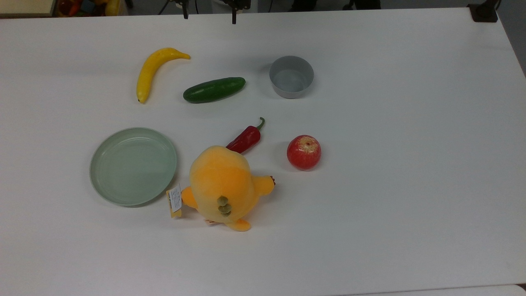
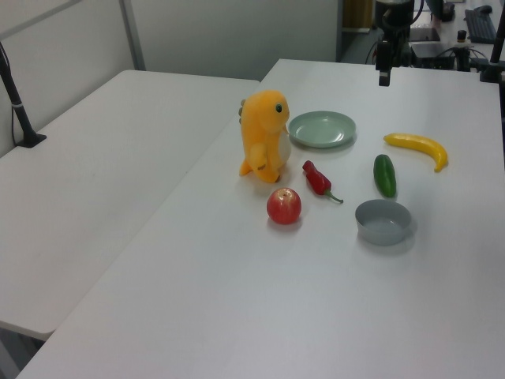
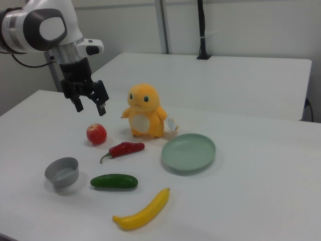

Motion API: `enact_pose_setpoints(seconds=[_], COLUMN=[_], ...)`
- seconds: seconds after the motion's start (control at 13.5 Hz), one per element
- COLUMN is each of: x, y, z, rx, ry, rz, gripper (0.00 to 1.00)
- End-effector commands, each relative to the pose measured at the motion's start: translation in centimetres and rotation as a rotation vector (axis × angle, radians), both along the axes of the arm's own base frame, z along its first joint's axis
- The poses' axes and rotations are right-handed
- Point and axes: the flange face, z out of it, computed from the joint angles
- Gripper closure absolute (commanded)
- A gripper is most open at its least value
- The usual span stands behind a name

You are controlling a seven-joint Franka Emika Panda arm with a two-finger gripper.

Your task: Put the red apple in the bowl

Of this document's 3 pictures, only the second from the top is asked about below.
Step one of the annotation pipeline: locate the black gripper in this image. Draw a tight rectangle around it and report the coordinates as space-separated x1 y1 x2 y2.
375 39 395 88

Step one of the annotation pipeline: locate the red apple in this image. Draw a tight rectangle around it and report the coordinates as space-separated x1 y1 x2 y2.
266 187 303 226

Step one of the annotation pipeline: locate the grey bowl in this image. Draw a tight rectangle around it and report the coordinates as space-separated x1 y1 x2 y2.
354 199 413 246

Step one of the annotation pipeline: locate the black control box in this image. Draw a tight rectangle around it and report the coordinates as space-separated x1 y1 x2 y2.
409 40 455 69

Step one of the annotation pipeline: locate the yellow cabinet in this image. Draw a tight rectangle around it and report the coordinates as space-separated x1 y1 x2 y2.
342 0 374 31

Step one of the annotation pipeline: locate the yellow banana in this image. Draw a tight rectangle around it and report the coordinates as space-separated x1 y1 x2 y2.
383 132 450 173

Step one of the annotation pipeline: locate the pale green plate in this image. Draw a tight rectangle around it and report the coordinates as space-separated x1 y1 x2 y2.
287 111 357 149

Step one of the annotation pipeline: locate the green cucumber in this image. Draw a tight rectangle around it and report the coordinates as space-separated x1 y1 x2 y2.
372 154 398 198

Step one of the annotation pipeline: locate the black keyboard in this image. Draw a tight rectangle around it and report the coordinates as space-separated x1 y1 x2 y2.
464 8 499 43

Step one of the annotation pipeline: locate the red chili pepper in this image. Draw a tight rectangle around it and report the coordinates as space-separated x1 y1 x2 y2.
301 159 344 205

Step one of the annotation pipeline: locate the orange plush dinosaur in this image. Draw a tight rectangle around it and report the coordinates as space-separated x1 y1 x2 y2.
238 90 294 185

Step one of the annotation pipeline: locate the white side table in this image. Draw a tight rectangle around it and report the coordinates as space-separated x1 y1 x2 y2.
0 69 261 342

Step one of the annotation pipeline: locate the black camera stand pole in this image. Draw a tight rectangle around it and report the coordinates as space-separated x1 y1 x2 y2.
0 40 47 149
478 22 505 84

